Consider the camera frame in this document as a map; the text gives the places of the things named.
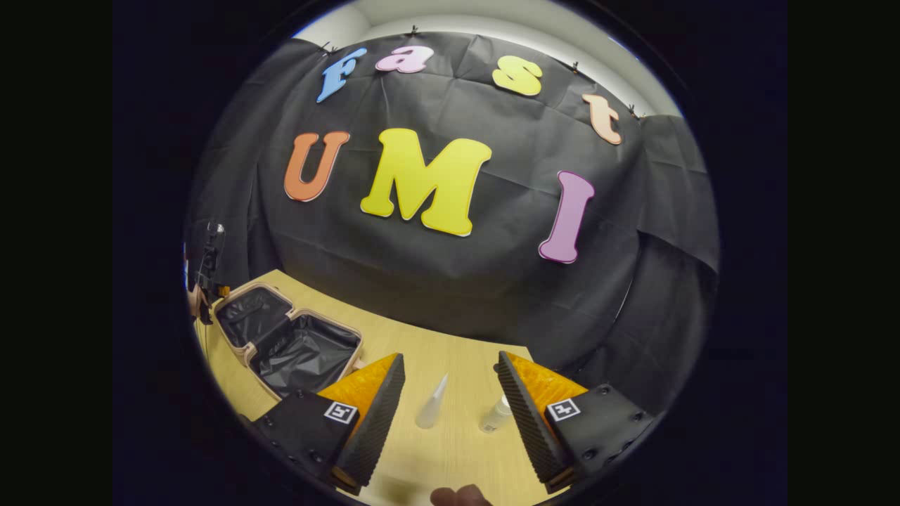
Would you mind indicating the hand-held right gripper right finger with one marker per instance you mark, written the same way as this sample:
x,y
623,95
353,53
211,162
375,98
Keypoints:
x,y
531,429

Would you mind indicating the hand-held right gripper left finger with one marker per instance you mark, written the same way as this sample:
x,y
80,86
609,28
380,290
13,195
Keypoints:
x,y
373,436

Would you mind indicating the white pump bottle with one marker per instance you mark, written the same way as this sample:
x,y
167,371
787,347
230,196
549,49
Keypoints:
x,y
494,418

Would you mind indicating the translucent white tube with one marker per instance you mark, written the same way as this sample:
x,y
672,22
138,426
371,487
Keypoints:
x,y
430,411

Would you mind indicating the beige pink suitcase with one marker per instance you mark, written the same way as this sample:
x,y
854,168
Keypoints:
x,y
309,351

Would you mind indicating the black backdrop cloth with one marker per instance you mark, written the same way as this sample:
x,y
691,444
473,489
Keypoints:
x,y
450,281

